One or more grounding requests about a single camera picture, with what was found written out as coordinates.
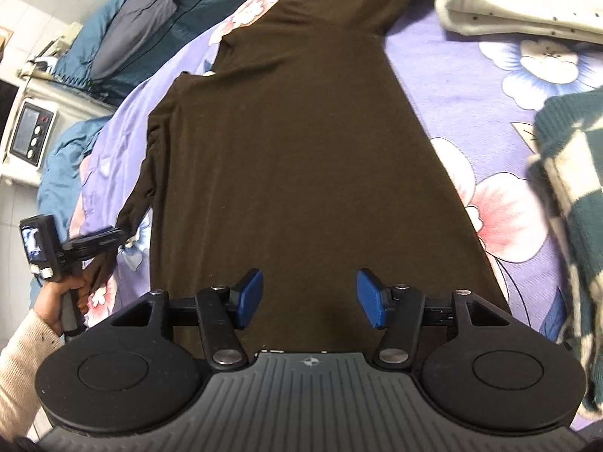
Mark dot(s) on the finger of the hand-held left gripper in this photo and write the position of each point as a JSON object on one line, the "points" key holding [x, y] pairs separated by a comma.
{"points": [[101, 236], [96, 253]]}

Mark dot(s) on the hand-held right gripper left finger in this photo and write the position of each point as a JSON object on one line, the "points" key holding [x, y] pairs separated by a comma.
{"points": [[248, 299]]}

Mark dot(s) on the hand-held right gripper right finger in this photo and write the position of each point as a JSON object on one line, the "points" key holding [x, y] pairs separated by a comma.
{"points": [[370, 299]]}

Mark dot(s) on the brown long-sleeve shirt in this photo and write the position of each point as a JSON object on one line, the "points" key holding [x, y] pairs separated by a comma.
{"points": [[292, 160]]}

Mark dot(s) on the person's left forearm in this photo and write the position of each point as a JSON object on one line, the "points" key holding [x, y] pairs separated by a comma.
{"points": [[23, 367]]}

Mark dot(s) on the person's left hand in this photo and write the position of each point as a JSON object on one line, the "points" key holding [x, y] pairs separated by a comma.
{"points": [[49, 303]]}

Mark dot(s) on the light blue quilt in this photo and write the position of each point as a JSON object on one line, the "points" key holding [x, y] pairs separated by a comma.
{"points": [[61, 165]]}

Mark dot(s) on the white appliance with display panel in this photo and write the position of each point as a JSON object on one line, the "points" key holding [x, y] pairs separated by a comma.
{"points": [[33, 134]]}

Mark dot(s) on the white metal rack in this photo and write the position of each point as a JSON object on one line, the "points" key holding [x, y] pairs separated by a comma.
{"points": [[47, 56]]}

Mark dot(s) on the dark teal bed cover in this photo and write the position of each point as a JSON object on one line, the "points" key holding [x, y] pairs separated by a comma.
{"points": [[155, 42]]}

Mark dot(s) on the grey blanket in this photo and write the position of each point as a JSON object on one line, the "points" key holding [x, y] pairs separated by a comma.
{"points": [[141, 14]]}

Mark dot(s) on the purple floral bed sheet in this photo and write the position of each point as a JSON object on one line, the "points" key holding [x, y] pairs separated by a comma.
{"points": [[447, 80]]}

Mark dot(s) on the teal white checkered sweater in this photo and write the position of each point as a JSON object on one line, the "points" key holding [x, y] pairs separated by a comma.
{"points": [[579, 150]]}

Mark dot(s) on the white dotted folded cloth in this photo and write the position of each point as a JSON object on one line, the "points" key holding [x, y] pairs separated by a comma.
{"points": [[518, 0]]}

